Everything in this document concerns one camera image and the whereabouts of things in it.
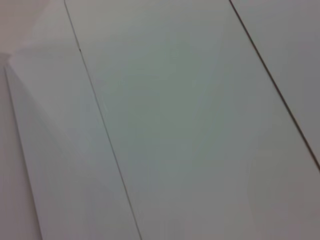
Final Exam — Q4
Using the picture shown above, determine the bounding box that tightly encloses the white partition panel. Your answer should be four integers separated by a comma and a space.
63, 0, 320, 240
229, 0, 320, 173
4, 0, 144, 240

